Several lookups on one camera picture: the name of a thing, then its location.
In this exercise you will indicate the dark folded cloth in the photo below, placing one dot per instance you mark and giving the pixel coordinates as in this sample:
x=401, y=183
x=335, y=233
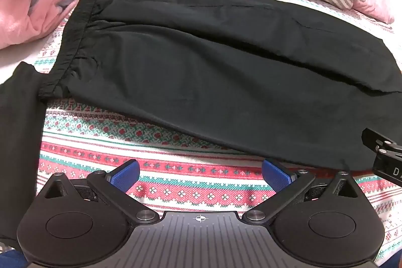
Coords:
x=18, y=142

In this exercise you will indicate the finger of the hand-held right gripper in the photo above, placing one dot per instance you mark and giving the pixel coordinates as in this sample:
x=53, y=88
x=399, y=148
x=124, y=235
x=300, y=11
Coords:
x=377, y=141

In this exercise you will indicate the patterned bed sheet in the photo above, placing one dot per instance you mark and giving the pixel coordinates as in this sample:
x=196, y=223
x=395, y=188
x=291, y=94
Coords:
x=188, y=183

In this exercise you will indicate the black pants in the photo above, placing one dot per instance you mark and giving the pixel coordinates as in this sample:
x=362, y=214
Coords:
x=201, y=76

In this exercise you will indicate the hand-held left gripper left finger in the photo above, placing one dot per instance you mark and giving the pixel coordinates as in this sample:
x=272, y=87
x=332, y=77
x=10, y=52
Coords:
x=124, y=175

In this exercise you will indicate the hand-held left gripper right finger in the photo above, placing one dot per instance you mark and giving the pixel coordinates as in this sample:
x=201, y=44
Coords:
x=278, y=175

